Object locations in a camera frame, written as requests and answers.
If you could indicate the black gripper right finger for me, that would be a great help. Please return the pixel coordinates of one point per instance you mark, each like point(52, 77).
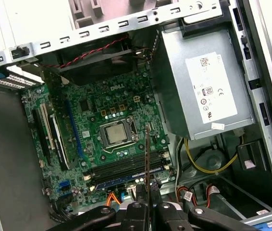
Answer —
point(168, 216)

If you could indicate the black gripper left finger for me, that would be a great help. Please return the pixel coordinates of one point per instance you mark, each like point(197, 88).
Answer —
point(136, 216)

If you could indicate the RAM slot with black clips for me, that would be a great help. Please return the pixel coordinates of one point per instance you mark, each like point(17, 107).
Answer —
point(126, 172)
point(126, 160)

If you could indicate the RAM slot with white clips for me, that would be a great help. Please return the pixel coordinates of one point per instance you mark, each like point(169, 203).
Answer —
point(166, 167)
point(126, 166)

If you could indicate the metal socket cover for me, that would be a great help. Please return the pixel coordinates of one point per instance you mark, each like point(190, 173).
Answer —
point(132, 130)

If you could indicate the metal drive cage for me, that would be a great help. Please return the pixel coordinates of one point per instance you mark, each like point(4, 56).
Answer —
point(265, 214)

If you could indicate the blue plastic drive latch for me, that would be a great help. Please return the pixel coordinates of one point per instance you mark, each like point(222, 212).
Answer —
point(270, 227)

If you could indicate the blue expansion slot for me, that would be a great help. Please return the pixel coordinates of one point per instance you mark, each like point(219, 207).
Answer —
point(73, 127)

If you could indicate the grey power supply unit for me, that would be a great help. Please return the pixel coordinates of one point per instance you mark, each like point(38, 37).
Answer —
point(186, 96)

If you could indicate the green motherboard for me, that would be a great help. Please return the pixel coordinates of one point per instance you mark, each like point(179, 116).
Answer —
point(95, 96)

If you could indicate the black expansion slot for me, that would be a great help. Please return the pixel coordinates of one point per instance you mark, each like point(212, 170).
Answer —
point(38, 134)

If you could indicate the beige expansion slot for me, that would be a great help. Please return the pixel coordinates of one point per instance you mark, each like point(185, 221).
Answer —
point(47, 125)

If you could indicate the black case fan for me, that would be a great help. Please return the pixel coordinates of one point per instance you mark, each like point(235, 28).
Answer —
point(97, 69)

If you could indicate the black open PC case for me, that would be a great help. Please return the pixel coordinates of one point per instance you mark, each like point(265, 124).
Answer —
point(270, 72)

